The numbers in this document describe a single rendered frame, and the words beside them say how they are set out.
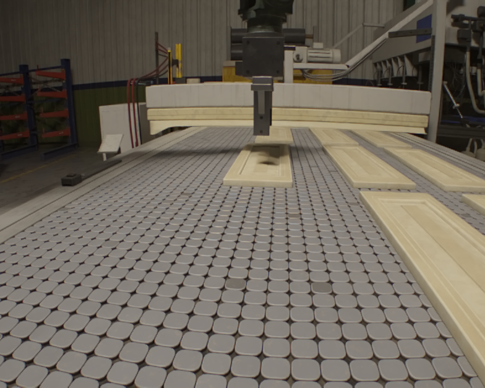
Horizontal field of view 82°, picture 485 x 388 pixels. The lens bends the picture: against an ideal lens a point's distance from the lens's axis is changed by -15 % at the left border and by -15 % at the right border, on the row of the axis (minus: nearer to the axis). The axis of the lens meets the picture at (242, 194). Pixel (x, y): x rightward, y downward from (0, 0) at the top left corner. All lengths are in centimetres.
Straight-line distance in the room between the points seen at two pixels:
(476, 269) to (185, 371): 43
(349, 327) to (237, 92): 223
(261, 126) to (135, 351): 80
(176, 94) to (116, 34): 523
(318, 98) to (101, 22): 621
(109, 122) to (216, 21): 428
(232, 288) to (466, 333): 29
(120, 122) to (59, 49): 545
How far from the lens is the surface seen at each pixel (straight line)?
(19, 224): 79
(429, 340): 42
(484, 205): 91
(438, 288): 48
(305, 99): 249
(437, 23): 308
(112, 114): 325
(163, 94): 264
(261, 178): 91
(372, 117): 259
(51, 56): 864
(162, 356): 36
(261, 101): 100
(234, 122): 250
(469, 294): 50
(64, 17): 856
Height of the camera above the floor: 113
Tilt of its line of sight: 18 degrees down
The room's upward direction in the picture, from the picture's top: straight up
